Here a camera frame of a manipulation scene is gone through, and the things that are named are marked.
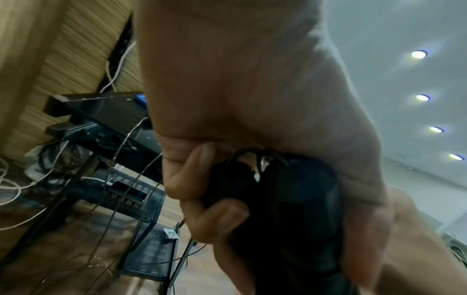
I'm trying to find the white cable coil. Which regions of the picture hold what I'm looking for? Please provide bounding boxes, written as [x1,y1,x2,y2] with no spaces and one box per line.
[0,141,110,231]

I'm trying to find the white wall cable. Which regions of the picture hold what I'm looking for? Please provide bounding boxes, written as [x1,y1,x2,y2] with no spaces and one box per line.
[105,40,138,93]

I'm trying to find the black glossy low table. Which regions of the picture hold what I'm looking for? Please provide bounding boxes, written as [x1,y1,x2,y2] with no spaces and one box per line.
[0,92,198,295]

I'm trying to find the person's right hand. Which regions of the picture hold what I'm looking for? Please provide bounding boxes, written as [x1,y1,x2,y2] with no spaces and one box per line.
[376,185,467,295]

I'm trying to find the black green-striped jump rope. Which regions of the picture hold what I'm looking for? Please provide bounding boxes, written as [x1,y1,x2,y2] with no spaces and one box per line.
[36,115,152,289]

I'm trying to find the person's left hand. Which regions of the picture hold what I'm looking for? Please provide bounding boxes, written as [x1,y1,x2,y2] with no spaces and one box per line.
[133,0,389,295]

